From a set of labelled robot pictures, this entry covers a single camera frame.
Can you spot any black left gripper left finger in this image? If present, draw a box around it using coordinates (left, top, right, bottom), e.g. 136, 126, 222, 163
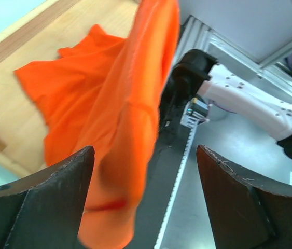
0, 146, 94, 248

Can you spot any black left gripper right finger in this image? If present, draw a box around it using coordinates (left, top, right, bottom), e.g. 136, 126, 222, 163
196, 145, 292, 248

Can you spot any orange t shirt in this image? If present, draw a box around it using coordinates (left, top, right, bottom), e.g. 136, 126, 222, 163
15, 1, 179, 248

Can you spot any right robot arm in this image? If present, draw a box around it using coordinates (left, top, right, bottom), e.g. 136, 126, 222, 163
159, 49, 292, 159

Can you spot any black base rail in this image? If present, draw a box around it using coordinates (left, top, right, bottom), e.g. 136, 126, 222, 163
132, 88, 196, 249

